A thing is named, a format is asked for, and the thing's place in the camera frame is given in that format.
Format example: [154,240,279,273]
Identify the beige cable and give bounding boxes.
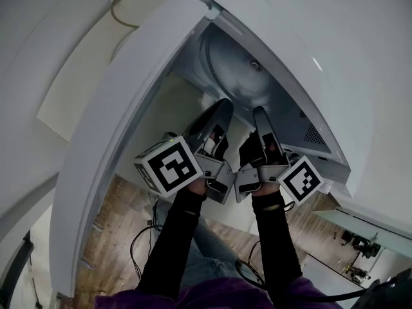
[110,0,178,30]

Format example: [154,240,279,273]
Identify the person's blue jeans legs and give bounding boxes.
[153,201,260,285]

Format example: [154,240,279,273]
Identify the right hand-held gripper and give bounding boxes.
[234,106,324,207]

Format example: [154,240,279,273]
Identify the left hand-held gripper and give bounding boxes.
[133,97,238,205]

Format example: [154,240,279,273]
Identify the person's purple shirt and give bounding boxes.
[94,276,344,309]

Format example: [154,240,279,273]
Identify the white glass-top table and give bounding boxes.
[302,204,412,294]

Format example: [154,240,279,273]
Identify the clear glass turntable plate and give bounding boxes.
[198,32,284,112]

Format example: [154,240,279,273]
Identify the person's right forearm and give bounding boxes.
[250,185,304,290]

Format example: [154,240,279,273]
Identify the black metal stand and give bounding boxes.
[0,229,44,309]

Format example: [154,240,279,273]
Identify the black device on table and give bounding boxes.
[340,229,382,259]

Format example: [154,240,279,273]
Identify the black floor cable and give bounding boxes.
[129,198,165,285]

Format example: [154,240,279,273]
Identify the black equipment pack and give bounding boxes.
[362,267,412,309]

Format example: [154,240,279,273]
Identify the person's left forearm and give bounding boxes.
[135,180,209,293]

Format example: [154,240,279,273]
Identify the thick black cable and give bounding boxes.
[234,258,374,303]

